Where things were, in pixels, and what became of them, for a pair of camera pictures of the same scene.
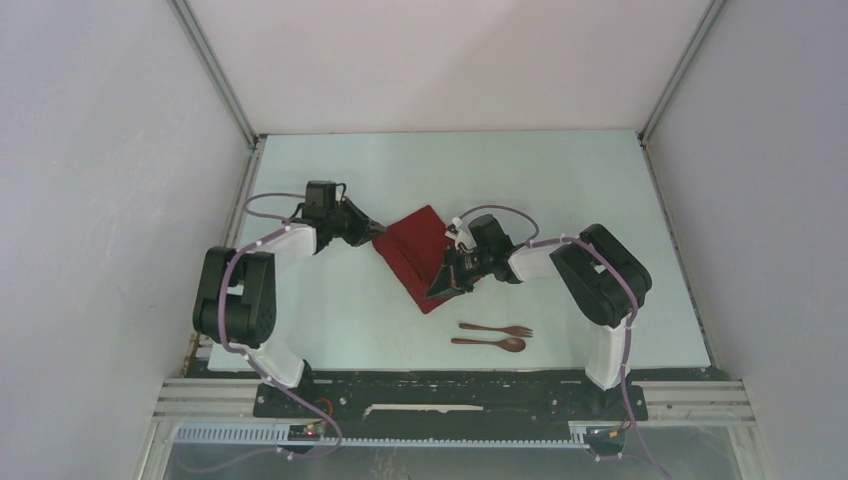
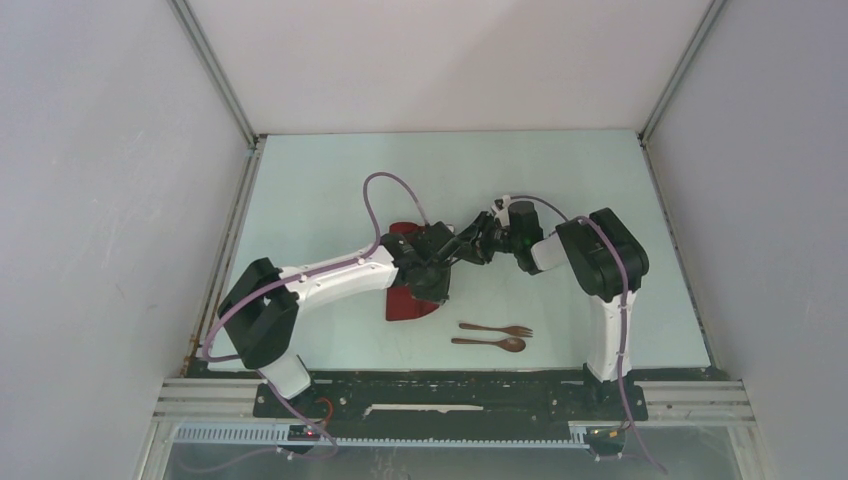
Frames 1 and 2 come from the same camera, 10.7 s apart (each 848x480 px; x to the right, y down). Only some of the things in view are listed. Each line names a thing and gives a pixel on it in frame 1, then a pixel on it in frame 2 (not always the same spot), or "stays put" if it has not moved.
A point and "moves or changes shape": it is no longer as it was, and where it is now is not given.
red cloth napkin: [416, 249] moves or changes shape
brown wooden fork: [513, 330] stays put
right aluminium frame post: [644, 134] stays put
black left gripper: [365, 228] to [437, 293]
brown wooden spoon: [509, 344] stays put
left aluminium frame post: [255, 141] stays put
